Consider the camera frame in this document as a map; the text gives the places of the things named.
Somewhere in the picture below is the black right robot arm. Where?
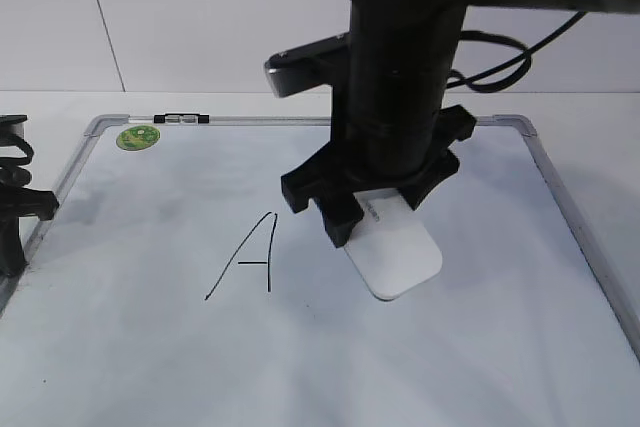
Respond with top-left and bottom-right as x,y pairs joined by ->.
265,0 -> 639,247

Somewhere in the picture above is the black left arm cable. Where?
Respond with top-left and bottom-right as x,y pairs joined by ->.
0,134 -> 35,193

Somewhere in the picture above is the white whiteboard eraser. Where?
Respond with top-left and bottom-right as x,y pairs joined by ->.
344,189 -> 443,301

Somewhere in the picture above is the white whiteboard with grey frame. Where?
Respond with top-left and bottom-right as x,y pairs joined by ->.
1,118 -> 639,426

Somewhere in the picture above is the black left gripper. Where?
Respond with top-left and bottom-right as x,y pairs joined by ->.
0,185 -> 59,277

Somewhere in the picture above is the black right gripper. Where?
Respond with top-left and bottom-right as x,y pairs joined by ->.
281,61 -> 475,247

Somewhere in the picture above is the round green sticker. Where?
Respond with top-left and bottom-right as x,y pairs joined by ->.
116,125 -> 161,152

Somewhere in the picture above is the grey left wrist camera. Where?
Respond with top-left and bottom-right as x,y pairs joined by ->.
0,114 -> 28,146

